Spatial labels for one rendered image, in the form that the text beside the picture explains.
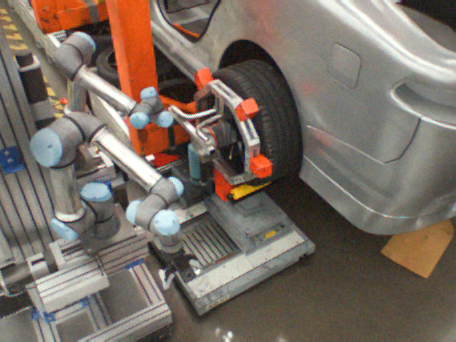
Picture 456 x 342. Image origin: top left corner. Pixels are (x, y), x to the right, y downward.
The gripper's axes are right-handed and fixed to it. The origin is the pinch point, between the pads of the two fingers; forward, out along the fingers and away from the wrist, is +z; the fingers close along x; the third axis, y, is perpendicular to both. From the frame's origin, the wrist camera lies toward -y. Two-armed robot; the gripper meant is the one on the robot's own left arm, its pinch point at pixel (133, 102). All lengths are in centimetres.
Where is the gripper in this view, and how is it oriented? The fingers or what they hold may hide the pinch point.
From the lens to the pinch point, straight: 260.2
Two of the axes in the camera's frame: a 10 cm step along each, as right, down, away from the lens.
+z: -6.0, -2.7, 7.5
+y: -2.4, 9.6, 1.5
